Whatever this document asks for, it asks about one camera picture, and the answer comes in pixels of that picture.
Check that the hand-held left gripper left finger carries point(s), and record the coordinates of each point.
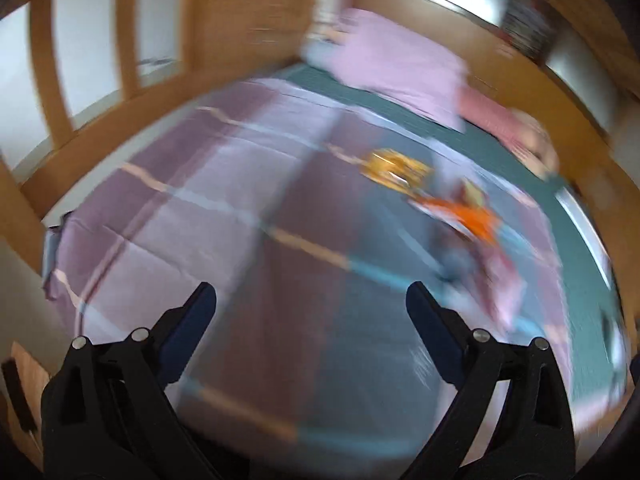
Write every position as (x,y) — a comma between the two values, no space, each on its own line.
(187,330)

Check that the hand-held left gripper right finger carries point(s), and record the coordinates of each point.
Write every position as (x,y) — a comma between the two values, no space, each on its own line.
(435,330)

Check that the pink wrapper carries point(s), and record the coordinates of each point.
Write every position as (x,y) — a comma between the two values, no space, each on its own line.
(505,285)

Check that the orange snack wrapper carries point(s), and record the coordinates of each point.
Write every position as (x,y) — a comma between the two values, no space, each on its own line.
(470,220)

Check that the gold snack wrapper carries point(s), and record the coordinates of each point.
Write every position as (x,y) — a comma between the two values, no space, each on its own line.
(395,169)

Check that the plaid pink grey blanket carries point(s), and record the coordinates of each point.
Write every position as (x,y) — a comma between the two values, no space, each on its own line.
(215,200)

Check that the green patterned bed mat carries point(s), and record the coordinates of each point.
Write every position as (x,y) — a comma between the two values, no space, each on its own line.
(575,270)

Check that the white framed board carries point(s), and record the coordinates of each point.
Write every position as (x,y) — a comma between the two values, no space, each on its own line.
(585,230)

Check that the striped beige plush toy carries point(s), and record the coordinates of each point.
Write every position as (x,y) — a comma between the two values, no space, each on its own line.
(495,115)

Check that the pink pillow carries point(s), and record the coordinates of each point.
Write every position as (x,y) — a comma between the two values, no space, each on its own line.
(400,60)

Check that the light blue pillow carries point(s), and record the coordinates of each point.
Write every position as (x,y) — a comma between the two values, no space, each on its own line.
(320,54)

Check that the stack of folded bags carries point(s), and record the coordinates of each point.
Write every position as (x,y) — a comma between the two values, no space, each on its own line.
(527,20)

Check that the wooden bunk bed frame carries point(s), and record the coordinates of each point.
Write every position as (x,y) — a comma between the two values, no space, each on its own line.
(225,15)

